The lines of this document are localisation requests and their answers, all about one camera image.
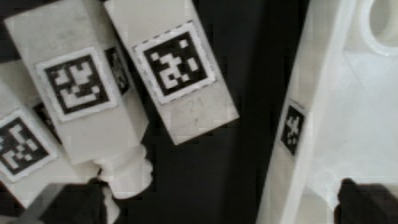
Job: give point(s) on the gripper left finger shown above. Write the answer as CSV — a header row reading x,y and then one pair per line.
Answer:
x,y
67,204

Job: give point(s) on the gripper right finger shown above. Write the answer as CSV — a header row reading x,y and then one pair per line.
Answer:
x,y
366,204

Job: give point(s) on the white square tabletop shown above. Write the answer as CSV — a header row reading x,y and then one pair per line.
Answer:
x,y
336,140

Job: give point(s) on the white leg with tag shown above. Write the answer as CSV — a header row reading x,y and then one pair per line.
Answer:
x,y
163,39

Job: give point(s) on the white leg front left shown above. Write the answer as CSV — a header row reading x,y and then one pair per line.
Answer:
x,y
34,162

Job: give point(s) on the white leg middle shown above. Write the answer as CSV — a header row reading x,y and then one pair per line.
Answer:
x,y
71,55

